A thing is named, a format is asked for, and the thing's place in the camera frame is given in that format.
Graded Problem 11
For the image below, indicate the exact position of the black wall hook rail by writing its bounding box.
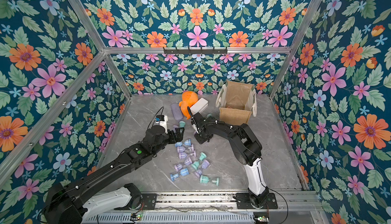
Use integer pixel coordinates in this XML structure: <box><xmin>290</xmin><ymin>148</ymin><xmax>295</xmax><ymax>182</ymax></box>
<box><xmin>163</xmin><ymin>47</ymin><xmax>228</xmax><ymax>55</ymax></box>

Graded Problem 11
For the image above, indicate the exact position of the blue hourglass front left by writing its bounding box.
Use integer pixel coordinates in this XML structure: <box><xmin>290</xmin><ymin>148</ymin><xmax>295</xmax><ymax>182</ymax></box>
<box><xmin>170</xmin><ymin>168</ymin><xmax>189</xmax><ymax>181</ymax></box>

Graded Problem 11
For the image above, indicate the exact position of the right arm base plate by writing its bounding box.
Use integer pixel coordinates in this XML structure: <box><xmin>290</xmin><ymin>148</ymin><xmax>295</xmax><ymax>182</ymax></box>
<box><xmin>234</xmin><ymin>192</ymin><xmax>278</xmax><ymax>210</ymax></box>

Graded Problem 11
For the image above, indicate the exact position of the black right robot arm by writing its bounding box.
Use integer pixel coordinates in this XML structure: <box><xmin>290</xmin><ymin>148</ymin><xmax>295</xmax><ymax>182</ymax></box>
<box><xmin>190</xmin><ymin>113</ymin><xmax>269</xmax><ymax>208</ymax></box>

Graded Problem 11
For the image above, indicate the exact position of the teal hourglass front pair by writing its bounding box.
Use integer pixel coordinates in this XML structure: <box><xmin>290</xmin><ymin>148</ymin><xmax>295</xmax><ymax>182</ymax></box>
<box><xmin>200</xmin><ymin>175</ymin><xmax>220</xmax><ymax>186</ymax></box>

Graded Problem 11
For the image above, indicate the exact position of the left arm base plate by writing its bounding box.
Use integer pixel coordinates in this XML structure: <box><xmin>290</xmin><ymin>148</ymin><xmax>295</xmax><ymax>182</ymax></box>
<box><xmin>115</xmin><ymin>193</ymin><xmax>157</xmax><ymax>211</ymax></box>

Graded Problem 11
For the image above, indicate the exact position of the orange plush toy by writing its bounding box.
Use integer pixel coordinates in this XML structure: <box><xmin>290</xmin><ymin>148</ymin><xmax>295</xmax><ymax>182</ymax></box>
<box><xmin>179</xmin><ymin>91</ymin><xmax>199</xmax><ymax>120</ymax></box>

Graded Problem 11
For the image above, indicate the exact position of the teal hourglass upper left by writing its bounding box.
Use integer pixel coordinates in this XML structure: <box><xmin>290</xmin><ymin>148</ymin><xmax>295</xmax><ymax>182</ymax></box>
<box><xmin>179</xmin><ymin>121</ymin><xmax>186</xmax><ymax>128</ymax></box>

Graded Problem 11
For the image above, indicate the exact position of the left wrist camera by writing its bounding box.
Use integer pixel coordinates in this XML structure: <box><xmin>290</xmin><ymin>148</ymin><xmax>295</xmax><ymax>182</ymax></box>
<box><xmin>154</xmin><ymin>115</ymin><xmax>168</xmax><ymax>133</ymax></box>

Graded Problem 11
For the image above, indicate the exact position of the jute canvas tote bag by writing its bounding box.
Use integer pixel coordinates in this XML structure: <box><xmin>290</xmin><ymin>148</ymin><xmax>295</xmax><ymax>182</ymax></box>
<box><xmin>215</xmin><ymin>81</ymin><xmax>257</xmax><ymax>126</ymax></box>

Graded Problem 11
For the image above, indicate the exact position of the white rectangular box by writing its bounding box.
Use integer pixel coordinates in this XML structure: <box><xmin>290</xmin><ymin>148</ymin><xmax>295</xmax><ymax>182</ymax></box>
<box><xmin>190</xmin><ymin>98</ymin><xmax>208</xmax><ymax>115</ymax></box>

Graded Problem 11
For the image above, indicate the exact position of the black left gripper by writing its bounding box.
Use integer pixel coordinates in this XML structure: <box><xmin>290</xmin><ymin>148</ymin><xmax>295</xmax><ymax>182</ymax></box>
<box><xmin>150</xmin><ymin>127</ymin><xmax>185</xmax><ymax>157</ymax></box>

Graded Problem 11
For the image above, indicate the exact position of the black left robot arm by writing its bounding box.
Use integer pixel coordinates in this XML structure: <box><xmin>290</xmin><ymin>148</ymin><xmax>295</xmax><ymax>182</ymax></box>
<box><xmin>42</xmin><ymin>126</ymin><xmax>185</xmax><ymax>224</ymax></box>

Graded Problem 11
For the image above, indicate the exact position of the purple hourglass centre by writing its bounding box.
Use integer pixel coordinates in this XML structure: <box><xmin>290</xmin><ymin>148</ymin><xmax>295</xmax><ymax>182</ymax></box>
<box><xmin>174</xmin><ymin>157</ymin><xmax>193</xmax><ymax>172</ymax></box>

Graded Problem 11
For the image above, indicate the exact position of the teal hourglass centre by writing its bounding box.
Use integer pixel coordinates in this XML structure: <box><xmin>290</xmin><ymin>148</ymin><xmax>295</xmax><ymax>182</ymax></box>
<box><xmin>190</xmin><ymin>152</ymin><xmax>207</xmax><ymax>170</ymax></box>

